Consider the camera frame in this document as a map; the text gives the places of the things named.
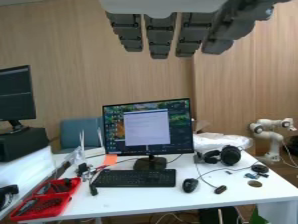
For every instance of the white desk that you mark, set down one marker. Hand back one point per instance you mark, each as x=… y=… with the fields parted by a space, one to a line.
x=155 y=201

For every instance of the white foam sheet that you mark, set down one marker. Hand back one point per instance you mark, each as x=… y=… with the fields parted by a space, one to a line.
x=25 y=171

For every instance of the black box device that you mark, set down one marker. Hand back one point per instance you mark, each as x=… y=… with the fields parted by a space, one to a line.
x=22 y=144

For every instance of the blue-grey chair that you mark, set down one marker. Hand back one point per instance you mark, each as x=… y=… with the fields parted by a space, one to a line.
x=81 y=133

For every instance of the small black handheld object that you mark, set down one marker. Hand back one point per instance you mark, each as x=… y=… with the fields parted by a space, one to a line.
x=94 y=190

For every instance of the monitor with dark screen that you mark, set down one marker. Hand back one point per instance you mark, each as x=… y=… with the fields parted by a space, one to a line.
x=15 y=93

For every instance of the red tray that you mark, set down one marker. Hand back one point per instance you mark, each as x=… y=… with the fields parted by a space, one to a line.
x=38 y=207
x=61 y=186

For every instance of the orange paper note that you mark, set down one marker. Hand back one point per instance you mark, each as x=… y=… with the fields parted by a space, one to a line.
x=110 y=159

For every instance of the dark grey five-finger robot hand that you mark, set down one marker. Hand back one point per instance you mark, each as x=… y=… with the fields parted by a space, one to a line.
x=160 y=36

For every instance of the white plastic bag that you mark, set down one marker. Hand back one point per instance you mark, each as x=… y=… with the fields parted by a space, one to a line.
x=220 y=139

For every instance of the black mouse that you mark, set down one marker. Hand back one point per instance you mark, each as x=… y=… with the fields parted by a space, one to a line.
x=191 y=185

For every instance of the small white jointed device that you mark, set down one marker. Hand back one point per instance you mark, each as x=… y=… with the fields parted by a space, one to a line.
x=272 y=131

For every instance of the monitor with lit screen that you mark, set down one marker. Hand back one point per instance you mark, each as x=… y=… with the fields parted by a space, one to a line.
x=147 y=126

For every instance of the large black headphones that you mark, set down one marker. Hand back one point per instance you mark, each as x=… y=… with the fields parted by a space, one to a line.
x=230 y=155

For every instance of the black keyboard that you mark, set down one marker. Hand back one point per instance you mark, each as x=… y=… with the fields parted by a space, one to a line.
x=135 y=178

